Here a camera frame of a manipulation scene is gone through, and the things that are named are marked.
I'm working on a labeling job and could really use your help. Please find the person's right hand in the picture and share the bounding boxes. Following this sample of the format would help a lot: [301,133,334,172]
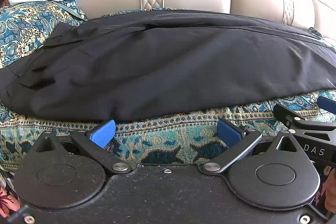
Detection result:
[313,164,335,217]

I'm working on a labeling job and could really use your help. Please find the pink floral clothing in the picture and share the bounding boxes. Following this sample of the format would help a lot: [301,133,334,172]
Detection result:
[0,169,22,218]

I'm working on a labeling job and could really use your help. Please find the black pants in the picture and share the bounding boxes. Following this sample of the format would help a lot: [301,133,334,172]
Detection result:
[1,10,335,121]

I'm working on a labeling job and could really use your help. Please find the blue paisley sofa throw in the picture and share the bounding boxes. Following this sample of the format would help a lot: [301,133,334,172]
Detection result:
[1,0,335,172]

